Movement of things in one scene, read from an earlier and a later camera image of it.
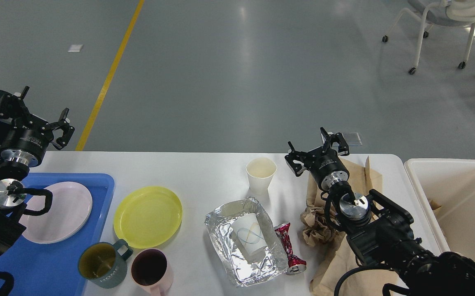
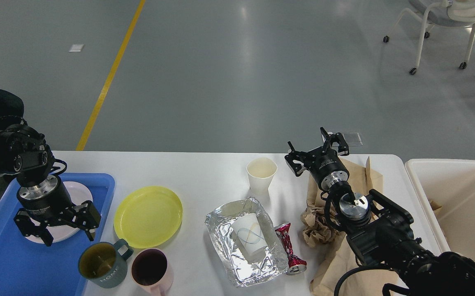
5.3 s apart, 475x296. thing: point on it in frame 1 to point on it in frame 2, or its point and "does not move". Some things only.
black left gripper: [26, 140] to [50, 202]
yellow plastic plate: [147, 216] does not move
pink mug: [150, 271] does not move
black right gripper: [326, 167] does not move
